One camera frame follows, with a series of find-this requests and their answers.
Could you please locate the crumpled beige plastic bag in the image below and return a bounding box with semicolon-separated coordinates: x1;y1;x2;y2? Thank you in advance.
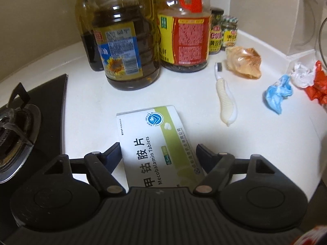
226;47;262;80

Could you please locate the white green medicine box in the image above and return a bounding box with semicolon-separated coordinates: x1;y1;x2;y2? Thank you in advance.
116;105;205;191

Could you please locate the crumpled blue glove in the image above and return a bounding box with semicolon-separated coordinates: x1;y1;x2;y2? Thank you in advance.
263;75;293;115

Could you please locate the oil bottle red handle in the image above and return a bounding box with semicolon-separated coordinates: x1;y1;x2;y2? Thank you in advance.
153;0;211;73

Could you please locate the black gas stove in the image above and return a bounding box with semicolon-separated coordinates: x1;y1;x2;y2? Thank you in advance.
1;74;68;240

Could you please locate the sauce jar yellow label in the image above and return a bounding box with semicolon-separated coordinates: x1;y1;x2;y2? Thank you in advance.
221;16;238;48

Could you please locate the orange plastic bag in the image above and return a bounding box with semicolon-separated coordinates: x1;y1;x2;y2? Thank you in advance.
304;60;327;105

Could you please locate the dark soy sauce bottle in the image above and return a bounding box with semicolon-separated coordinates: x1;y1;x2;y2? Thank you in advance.
75;0;104;71

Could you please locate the glass pot lid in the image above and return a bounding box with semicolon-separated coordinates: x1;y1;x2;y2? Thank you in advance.
315;16;327;71

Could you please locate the sunflower oil bottle blue label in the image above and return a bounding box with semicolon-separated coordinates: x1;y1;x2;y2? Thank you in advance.
89;0;160;91

